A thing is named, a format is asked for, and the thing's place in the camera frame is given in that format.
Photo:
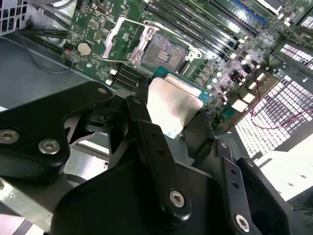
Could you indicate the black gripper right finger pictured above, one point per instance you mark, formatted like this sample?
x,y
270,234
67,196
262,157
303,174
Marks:
x,y
232,183

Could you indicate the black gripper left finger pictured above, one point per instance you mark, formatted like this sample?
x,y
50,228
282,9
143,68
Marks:
x,y
36,117

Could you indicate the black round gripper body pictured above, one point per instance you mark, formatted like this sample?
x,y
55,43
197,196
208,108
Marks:
x,y
110,208

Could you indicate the silver CPU with green edge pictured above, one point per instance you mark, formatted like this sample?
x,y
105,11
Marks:
x,y
171,105

